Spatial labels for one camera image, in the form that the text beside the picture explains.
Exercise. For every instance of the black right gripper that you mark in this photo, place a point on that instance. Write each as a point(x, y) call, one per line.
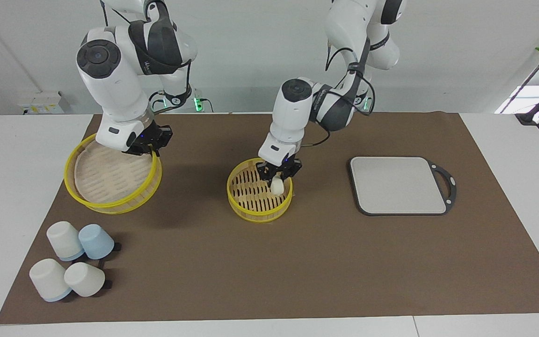
point(150, 135)

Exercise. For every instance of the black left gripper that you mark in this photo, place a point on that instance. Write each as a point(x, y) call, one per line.
point(281, 166)

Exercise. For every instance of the white steamed bun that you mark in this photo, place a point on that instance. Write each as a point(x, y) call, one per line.
point(277, 187)

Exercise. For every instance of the yellow paper-lined bowl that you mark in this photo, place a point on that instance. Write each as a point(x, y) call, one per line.
point(105, 180)

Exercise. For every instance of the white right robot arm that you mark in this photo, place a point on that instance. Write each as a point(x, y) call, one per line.
point(115, 89)

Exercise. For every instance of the yellow steamer basket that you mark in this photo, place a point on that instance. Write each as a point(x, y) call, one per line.
point(251, 192)

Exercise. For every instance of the brown table mat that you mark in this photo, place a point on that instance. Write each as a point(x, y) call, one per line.
point(297, 271)

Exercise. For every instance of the light blue plastic cup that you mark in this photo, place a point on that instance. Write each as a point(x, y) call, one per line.
point(96, 241)

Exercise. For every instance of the white plastic cup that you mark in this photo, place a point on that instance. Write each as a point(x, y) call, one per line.
point(84, 279)
point(65, 239)
point(49, 278)

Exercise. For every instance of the white cutting board, grey frame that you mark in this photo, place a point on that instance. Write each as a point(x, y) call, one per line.
point(396, 185)

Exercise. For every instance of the white wall power box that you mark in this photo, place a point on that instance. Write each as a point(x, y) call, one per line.
point(45, 102)

